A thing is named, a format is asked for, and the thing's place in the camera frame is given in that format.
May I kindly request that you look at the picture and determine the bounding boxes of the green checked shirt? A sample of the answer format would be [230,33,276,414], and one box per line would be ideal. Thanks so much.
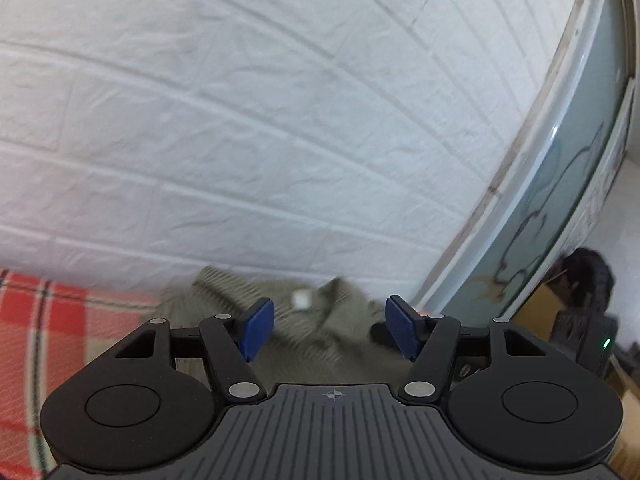
[160,266,416,386]

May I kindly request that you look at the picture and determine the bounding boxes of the red plaid blanket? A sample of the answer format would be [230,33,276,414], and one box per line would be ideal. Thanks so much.
[0,269,168,480]

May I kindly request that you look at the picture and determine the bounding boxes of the flat cardboard box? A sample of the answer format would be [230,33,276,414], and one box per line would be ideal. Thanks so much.
[606,357,640,466]

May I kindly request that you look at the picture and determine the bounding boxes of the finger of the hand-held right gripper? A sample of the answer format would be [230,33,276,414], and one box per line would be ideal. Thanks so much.
[370,323,396,348]

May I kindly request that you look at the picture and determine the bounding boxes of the glass door with cartoon drawing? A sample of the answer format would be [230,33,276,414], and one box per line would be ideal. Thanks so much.
[415,0,640,321]

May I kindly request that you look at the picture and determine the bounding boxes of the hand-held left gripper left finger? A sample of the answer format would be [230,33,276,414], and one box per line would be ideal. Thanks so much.
[116,297,276,404]

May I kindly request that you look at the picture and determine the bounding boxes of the black bag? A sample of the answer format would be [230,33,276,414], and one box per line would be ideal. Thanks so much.
[560,247,616,321]

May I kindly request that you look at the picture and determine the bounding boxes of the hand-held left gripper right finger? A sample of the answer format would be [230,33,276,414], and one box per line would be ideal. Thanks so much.
[385,296,548,404]

